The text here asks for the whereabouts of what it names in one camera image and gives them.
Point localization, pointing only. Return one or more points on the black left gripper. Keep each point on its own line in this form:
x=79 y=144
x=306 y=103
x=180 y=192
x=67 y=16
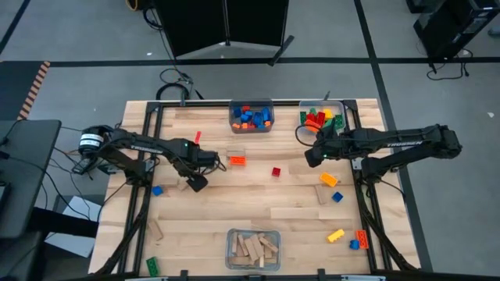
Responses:
x=195 y=156

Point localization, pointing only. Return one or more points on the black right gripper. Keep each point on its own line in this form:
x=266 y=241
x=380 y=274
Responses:
x=334 y=144

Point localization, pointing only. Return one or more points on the green toy brick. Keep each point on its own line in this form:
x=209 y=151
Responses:
x=152 y=266
x=338 y=122
x=328 y=123
x=302 y=116
x=312 y=110

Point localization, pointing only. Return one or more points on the small red toy brick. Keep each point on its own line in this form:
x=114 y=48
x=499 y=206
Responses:
x=246 y=108
x=276 y=171

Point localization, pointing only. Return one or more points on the yellow toy brick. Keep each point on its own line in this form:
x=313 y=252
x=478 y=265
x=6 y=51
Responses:
x=336 y=235
x=328 y=179
x=328 y=114

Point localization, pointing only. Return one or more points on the small orange toy brick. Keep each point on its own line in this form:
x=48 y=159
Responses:
x=245 y=125
x=236 y=125
x=267 y=123

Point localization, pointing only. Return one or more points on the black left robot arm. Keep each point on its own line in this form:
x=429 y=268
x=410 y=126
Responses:
x=144 y=147

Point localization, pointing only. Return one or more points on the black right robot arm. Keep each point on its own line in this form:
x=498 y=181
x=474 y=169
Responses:
x=402 y=143

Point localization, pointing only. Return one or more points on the small red wrist tag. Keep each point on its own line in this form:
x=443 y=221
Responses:
x=197 y=137

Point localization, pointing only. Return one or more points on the clear plastic bin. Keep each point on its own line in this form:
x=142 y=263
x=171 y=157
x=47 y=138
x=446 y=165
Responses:
x=312 y=103

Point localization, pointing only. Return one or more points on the dark grey translucent bin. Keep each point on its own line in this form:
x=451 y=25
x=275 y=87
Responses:
x=252 y=131

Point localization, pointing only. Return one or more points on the pale blue translucent bin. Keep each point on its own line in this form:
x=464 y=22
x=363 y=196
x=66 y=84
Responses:
x=276 y=234

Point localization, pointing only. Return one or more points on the black power adapter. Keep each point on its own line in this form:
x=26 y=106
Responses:
x=79 y=167

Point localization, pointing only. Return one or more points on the white floor sheet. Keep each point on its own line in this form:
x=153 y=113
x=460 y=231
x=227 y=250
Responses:
x=70 y=244

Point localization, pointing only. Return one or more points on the black side desk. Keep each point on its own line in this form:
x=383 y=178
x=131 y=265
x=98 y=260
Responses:
x=23 y=195

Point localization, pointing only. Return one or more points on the black equipment rack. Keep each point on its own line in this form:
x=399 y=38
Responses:
x=449 y=27

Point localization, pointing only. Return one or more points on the black mat striped edge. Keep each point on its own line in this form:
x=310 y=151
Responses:
x=15 y=89

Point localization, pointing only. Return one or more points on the black aluminium table frame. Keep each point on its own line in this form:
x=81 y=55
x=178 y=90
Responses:
x=211 y=103

